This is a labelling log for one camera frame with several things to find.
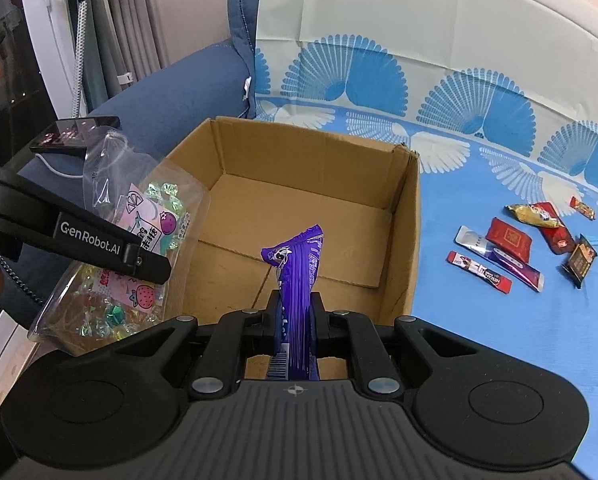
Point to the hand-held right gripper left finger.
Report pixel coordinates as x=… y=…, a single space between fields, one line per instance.
x=274 y=321

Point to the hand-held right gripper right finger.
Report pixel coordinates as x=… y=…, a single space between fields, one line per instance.
x=320 y=321

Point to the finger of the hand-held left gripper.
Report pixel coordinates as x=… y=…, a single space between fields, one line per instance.
x=149 y=265

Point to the purple snack packet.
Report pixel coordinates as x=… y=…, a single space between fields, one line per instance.
x=299 y=280

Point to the clear bag of candies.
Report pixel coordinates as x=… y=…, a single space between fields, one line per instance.
x=154 y=210

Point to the brown cardboard box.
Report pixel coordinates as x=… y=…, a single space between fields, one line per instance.
x=299 y=195

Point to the red square packet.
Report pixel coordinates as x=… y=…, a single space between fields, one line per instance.
x=509 y=240

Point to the red snack bag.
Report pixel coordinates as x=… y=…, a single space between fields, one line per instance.
x=559 y=240

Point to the brown snack packet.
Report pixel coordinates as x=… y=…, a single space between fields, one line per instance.
x=581 y=260

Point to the black smartphone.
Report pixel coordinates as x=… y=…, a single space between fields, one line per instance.
x=64 y=135

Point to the dark glass door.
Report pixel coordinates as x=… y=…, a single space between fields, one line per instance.
x=19 y=85

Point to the blue fan-print sheet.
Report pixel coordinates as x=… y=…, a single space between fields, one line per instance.
x=479 y=310

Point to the garment steamer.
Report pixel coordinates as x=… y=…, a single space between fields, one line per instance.
x=80 y=60

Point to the red stick packet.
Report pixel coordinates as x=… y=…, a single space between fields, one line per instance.
x=479 y=271

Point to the blue sofa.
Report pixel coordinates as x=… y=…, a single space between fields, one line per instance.
x=179 y=90

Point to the white cushion label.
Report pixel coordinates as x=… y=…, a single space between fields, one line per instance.
x=247 y=90

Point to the white and purple stick packet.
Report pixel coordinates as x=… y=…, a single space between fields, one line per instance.
x=524 y=271

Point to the grey curtain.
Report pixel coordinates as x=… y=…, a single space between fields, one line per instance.
x=129 y=10

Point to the gold wrapped candy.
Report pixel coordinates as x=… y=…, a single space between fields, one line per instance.
x=526 y=214

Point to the blue denim cushion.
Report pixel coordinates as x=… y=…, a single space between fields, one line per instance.
x=241 y=35

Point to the small red candy bar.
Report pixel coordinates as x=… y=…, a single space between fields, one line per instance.
x=582 y=208

